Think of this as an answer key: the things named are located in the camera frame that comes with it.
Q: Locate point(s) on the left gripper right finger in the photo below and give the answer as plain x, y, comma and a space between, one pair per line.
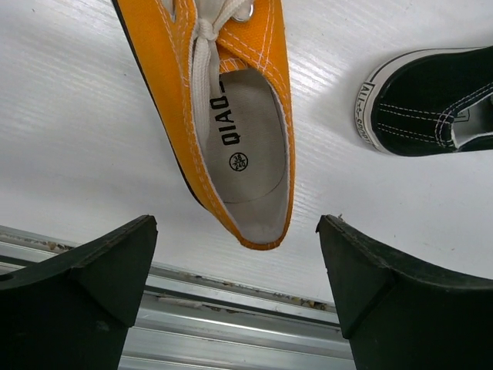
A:
400, 312

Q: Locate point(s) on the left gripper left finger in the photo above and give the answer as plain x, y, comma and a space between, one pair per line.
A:
73, 311

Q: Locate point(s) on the orange sneaker front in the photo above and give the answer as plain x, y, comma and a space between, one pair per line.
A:
218, 74

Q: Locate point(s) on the black sneaker centre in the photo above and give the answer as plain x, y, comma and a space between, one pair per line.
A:
428, 102

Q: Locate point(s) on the aluminium mounting rail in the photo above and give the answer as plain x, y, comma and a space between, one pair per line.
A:
186, 321

